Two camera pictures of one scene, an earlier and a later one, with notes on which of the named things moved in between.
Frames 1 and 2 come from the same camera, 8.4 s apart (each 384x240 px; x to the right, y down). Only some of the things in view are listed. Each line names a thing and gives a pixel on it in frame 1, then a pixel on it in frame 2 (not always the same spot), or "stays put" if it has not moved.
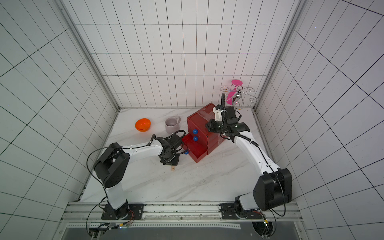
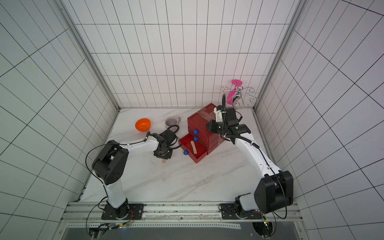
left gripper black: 174,163 -> 168,156
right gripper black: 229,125 stays put
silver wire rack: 235,95 stays put
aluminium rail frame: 275,214 stays put
